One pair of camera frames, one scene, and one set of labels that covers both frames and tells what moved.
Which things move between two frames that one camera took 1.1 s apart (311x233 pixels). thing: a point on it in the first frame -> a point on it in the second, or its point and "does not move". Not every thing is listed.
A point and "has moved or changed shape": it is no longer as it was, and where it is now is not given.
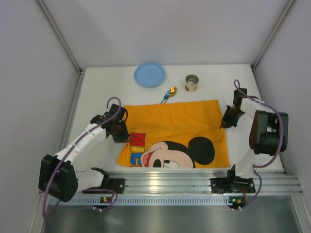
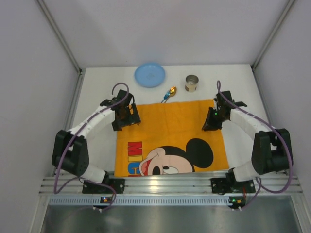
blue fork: x=166 y=96 does not move
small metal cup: x=191 y=81 does not move
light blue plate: x=149 y=74 does not move
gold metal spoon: x=172 y=92 does not move
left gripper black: x=120 y=132 -> x=127 y=119
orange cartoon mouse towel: x=189 y=134 has moved or changed shape
